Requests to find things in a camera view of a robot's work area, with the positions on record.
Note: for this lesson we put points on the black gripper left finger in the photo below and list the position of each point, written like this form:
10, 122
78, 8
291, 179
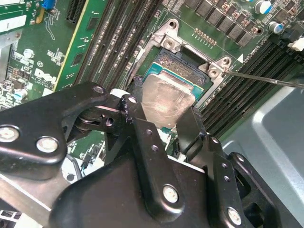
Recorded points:
35, 118

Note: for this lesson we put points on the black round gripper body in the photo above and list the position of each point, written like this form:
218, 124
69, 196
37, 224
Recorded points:
107, 202

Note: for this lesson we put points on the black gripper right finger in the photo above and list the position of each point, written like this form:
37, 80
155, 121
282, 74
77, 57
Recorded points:
221, 161

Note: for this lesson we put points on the silver topped CPU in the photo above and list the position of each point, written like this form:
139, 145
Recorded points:
166, 99

